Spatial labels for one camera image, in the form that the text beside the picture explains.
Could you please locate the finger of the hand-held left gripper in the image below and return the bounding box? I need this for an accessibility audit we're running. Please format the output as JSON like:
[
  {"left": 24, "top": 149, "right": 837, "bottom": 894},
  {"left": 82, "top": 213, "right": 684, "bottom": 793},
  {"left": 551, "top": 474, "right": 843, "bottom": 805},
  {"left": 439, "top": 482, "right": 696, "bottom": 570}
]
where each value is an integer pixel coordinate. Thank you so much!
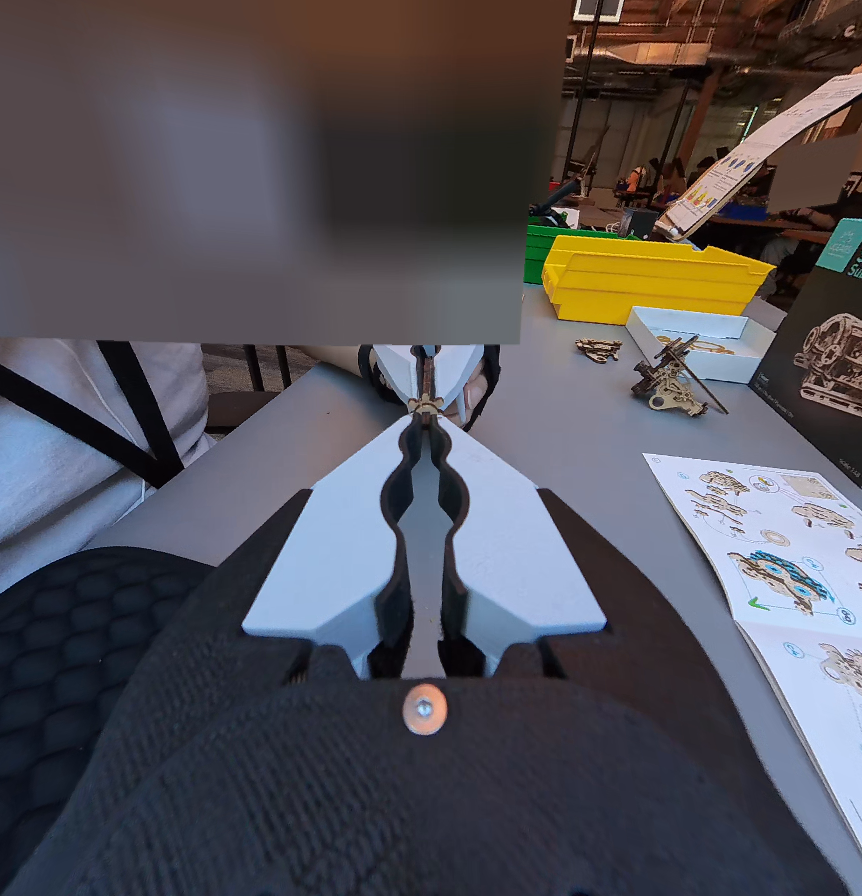
[
  {"left": 427, "top": 344, "right": 484, "bottom": 421},
  {"left": 373, "top": 344, "right": 424, "bottom": 408}
]

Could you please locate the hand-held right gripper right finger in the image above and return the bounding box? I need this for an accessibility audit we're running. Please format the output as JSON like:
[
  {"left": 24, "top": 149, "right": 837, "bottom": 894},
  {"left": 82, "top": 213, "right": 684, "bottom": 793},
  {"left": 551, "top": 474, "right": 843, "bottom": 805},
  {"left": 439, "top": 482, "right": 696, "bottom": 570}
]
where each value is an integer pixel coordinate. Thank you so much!
[{"left": 434, "top": 414, "right": 608, "bottom": 680}]

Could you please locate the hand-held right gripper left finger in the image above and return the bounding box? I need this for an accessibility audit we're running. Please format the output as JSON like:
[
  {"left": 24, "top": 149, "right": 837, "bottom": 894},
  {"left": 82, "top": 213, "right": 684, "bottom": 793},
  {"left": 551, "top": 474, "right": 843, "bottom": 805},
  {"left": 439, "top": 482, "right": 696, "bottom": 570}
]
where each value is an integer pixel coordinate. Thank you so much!
[{"left": 242, "top": 414, "right": 424, "bottom": 680}]

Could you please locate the person's left forearm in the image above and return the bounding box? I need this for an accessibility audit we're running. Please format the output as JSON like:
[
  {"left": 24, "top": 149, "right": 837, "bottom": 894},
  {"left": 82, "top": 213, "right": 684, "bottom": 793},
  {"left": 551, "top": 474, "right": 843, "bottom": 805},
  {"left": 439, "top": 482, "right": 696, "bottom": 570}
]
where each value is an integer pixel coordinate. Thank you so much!
[{"left": 291, "top": 343, "right": 365, "bottom": 375}]

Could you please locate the person's left hand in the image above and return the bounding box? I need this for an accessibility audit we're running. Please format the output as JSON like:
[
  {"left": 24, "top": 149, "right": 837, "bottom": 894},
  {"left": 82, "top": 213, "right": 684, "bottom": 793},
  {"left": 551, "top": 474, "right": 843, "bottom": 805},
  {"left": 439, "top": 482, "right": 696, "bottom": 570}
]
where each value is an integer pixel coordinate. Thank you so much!
[{"left": 463, "top": 357, "right": 489, "bottom": 424}]

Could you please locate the green plastic bin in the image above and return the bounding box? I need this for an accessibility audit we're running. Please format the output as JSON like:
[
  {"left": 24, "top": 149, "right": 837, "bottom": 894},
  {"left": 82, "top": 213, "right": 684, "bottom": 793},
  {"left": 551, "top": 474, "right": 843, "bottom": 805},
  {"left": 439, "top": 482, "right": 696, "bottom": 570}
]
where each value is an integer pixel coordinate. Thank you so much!
[{"left": 523, "top": 224, "right": 645, "bottom": 284}]

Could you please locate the dark wooden chair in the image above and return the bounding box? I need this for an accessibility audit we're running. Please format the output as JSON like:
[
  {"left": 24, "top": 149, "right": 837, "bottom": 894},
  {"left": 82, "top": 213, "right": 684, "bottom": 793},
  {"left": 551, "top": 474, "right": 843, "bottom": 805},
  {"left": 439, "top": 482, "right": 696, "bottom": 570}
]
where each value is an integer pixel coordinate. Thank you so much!
[{"left": 200, "top": 343, "right": 295, "bottom": 435}]

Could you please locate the yellow plastic bin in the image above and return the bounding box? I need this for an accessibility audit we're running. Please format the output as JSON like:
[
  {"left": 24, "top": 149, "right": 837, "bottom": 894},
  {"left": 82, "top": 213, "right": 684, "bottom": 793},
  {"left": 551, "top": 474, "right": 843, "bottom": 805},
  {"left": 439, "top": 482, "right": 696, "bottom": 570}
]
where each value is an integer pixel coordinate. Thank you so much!
[{"left": 541, "top": 234, "right": 777, "bottom": 326}]

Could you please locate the wooden gear model assembly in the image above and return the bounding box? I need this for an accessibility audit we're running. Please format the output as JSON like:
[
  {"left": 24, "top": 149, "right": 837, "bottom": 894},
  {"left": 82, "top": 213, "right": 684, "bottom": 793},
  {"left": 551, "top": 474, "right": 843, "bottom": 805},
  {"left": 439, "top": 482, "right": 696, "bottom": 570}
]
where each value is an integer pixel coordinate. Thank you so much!
[{"left": 630, "top": 336, "right": 729, "bottom": 419}]

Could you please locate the white cardboard tray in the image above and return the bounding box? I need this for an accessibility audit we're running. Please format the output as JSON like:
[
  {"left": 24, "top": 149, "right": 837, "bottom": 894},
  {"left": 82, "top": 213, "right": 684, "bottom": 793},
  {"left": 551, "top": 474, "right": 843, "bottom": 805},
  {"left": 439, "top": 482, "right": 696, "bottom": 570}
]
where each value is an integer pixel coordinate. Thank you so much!
[{"left": 625, "top": 306, "right": 789, "bottom": 385}]

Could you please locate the model instruction booklet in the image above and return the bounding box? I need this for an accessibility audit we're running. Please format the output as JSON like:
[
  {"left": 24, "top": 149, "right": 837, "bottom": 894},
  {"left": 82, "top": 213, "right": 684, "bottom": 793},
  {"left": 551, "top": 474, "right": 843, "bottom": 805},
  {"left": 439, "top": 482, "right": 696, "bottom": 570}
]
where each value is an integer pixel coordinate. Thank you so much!
[{"left": 642, "top": 454, "right": 862, "bottom": 879}]

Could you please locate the large printed paper sheet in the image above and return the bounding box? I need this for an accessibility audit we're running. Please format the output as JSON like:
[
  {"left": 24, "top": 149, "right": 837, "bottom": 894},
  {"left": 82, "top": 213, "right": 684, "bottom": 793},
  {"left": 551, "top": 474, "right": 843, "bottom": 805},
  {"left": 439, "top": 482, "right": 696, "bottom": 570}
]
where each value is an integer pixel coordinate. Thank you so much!
[{"left": 656, "top": 66, "right": 862, "bottom": 242}]

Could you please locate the person's white shirt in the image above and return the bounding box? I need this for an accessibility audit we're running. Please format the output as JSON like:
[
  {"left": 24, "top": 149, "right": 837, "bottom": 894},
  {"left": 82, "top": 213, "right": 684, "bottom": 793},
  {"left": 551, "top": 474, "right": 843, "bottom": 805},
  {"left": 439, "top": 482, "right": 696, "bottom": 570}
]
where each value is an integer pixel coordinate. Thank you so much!
[{"left": 0, "top": 337, "right": 218, "bottom": 604}]

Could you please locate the black model kit box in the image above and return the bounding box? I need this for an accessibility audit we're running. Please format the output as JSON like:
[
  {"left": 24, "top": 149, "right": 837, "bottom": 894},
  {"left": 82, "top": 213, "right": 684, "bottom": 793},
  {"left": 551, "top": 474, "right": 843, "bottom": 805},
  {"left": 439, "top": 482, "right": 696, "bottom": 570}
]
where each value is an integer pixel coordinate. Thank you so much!
[{"left": 748, "top": 218, "right": 862, "bottom": 494}]

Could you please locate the flat wooden ring piece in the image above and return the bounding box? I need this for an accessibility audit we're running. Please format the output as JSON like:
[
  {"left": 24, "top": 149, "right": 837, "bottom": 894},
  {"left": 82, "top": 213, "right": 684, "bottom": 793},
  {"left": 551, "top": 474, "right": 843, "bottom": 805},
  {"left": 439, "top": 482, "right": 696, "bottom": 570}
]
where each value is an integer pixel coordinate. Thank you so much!
[{"left": 656, "top": 336, "right": 736, "bottom": 357}]

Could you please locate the black harness strap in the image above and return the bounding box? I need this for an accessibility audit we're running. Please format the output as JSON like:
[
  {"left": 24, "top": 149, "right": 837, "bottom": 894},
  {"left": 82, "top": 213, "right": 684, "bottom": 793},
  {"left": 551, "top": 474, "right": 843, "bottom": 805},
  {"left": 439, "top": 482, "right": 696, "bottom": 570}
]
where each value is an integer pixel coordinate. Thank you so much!
[{"left": 0, "top": 341, "right": 187, "bottom": 490}]

